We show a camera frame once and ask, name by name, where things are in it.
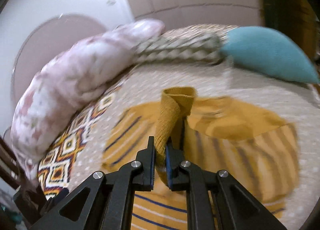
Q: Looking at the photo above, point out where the yellow striped knit sweater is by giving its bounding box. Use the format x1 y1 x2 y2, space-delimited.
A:
102 87 299 229

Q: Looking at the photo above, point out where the colourful geometric pattern blanket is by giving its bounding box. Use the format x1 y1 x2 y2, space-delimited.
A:
37 80 124 199

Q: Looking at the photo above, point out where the pink floral folded duvet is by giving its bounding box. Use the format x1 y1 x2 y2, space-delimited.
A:
10 19 165 184

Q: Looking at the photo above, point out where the beige dotted bedspread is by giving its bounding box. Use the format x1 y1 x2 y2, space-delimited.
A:
67 23 320 230

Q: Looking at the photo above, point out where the olive polka dot pillow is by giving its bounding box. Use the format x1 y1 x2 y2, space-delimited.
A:
135 32 222 64

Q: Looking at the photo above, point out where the teal knit cushion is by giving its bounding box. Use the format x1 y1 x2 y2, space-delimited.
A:
221 26 319 84

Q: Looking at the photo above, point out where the pink round headboard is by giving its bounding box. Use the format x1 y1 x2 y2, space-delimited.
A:
10 14 107 106

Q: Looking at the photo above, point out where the dark wooden door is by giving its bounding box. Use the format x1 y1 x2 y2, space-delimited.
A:
263 0 319 62

